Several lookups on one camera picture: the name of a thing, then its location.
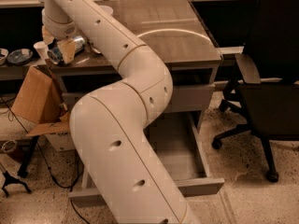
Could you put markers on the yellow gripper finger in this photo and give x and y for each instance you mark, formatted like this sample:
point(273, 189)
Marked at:
point(67, 48)
point(47, 36)

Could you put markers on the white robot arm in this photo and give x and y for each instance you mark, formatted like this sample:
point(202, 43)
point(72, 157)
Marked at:
point(159, 200)

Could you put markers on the green silver can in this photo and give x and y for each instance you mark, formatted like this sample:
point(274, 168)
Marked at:
point(94, 48)

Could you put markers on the grey drawer cabinet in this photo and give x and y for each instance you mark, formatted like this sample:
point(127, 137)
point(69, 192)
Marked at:
point(172, 28)

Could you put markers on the open grey middle drawer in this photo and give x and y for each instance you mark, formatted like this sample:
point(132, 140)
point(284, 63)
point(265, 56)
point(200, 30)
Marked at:
point(193, 159)

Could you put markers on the grey top drawer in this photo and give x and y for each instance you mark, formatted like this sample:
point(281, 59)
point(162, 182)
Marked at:
point(193, 98)

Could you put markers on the white paper cup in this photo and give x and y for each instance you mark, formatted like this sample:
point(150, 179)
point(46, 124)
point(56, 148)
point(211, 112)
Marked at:
point(42, 49)

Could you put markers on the dark plate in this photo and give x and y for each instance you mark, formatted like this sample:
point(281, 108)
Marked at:
point(20, 57)

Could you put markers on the small bowl at left edge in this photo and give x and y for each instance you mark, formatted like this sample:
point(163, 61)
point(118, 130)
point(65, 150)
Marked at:
point(3, 56)

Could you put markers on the white bowl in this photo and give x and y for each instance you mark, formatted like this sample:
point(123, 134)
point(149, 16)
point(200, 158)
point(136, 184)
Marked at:
point(107, 10)

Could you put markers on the brown cardboard box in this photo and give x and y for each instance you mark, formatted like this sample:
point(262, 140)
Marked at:
point(40, 102)

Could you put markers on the white printed cardboard box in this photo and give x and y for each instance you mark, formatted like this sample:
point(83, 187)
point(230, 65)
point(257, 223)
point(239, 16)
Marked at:
point(61, 141)

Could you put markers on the brown cup on floor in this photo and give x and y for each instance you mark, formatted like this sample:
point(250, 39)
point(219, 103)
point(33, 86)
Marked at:
point(13, 150)

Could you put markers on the black tripod stand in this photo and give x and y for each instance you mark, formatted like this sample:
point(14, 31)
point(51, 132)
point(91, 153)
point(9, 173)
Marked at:
point(9, 180)

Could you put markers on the black office chair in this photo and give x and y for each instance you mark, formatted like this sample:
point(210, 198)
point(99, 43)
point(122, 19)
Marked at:
point(263, 87)

